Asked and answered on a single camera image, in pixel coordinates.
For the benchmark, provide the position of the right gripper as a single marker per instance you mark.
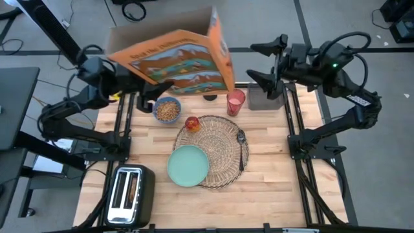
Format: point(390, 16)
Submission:
point(297, 63)

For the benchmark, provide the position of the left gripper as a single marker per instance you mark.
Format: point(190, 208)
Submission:
point(129, 82)

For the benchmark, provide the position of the blue bowl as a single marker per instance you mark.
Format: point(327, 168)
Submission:
point(155, 111)

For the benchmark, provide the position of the orange cereal box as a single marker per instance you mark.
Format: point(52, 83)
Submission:
point(181, 61)

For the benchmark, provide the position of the red yellow apple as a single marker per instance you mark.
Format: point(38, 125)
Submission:
point(192, 124)

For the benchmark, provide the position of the red plastic cup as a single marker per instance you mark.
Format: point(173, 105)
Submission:
point(235, 103)

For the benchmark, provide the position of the green plate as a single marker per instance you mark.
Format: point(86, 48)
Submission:
point(187, 166)

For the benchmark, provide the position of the metal spoon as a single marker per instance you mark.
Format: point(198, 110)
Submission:
point(241, 155)

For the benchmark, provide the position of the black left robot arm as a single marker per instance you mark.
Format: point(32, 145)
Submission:
point(84, 133)

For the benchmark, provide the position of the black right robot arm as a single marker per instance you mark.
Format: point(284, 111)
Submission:
point(336, 124)

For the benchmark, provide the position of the brown cereal heap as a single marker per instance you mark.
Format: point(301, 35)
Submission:
point(168, 110)

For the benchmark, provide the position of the grey plastic bin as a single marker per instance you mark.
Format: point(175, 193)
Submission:
point(263, 100)

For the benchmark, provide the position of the black mesh pen cup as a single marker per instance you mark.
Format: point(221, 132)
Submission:
point(210, 97)

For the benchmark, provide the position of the round woven straw placemat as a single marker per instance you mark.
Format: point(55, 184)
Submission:
point(220, 152)

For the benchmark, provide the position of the black chrome toaster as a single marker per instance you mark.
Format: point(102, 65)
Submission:
point(145, 194)

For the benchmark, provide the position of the black desk support beam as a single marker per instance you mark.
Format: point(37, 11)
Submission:
point(48, 152)

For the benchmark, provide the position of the black tower stand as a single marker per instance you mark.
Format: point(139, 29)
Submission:
point(48, 22)

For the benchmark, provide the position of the white paper sheet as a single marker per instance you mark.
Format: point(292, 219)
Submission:
point(48, 163)

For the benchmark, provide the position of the black equipment case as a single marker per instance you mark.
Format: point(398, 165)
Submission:
point(404, 30)
point(398, 8)

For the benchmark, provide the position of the black desk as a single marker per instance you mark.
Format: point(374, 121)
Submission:
point(16, 103)

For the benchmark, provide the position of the black aluminium table frame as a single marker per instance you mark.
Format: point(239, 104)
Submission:
point(292, 123)

